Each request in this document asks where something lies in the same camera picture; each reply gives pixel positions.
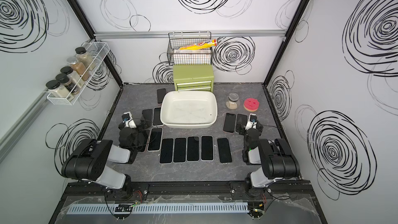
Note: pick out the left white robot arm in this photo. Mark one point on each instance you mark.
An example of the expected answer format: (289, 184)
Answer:
(84, 157)

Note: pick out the clear case phone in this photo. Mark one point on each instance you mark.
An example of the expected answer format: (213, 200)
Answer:
(224, 150)

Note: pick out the pink smiley sponge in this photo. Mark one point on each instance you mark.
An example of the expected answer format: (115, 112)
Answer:
(251, 104)

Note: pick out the black wire basket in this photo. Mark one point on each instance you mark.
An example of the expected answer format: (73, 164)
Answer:
(178, 56)

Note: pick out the clear wall spice rack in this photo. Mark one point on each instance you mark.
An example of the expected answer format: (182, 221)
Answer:
(90, 94)

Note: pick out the black phone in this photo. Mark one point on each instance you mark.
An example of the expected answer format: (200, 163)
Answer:
(229, 123)

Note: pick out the green metal tool chest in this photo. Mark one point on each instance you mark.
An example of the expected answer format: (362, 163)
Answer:
(193, 78)

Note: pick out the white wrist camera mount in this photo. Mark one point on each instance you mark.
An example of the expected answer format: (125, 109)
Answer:
(252, 122)

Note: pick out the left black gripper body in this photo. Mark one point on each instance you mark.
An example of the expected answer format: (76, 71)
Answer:
(135, 132)

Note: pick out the aluminium wall rail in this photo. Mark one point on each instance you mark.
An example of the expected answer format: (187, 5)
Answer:
(189, 34)

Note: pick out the white plastic storage box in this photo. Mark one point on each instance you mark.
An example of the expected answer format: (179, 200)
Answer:
(189, 109)

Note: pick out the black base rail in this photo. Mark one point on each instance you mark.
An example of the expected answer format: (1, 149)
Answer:
(235, 190)

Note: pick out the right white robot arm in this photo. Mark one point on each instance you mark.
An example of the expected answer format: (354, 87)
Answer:
(275, 159)

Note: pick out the spice jar black lid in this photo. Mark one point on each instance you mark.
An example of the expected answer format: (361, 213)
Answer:
(57, 89)
(73, 76)
(64, 80)
(85, 58)

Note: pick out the glass jar with powder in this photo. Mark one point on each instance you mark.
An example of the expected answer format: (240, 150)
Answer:
(233, 101)

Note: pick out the white slotted cable duct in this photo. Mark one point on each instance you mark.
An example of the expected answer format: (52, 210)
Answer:
(157, 208)

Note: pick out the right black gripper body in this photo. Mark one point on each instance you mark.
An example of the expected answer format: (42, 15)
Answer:
(245, 134)

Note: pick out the yellow snack package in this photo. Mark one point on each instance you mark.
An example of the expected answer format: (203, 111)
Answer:
(201, 45)

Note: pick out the black phone table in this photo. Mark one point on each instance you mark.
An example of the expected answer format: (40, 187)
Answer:
(146, 118)

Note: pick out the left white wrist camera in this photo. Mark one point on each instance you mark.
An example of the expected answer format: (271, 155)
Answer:
(128, 119)

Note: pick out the spice jar silver lid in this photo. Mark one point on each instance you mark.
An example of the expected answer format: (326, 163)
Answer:
(79, 67)

